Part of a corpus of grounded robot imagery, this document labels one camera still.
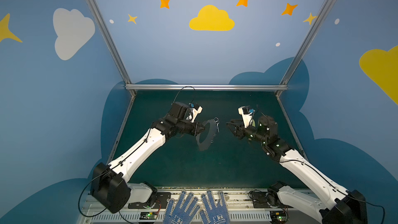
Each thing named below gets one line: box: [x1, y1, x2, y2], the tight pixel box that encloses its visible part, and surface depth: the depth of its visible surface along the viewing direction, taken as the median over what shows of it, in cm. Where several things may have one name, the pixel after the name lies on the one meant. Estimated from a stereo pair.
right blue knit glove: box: [199, 189, 231, 224], surface depth 73 cm
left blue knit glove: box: [162, 190, 201, 224], surface depth 73 cm
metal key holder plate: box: [199, 119, 218, 151], surface depth 80 cm
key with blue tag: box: [213, 117, 220, 133], surface depth 82 cm
